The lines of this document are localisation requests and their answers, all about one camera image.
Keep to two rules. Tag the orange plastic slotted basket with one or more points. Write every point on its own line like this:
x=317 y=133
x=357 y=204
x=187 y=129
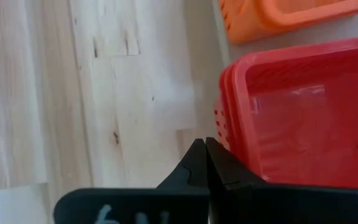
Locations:
x=250 y=21

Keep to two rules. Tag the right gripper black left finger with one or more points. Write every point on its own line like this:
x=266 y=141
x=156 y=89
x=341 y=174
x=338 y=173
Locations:
x=186 y=177

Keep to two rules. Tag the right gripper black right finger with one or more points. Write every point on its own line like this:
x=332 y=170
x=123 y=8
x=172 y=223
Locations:
x=228 y=174

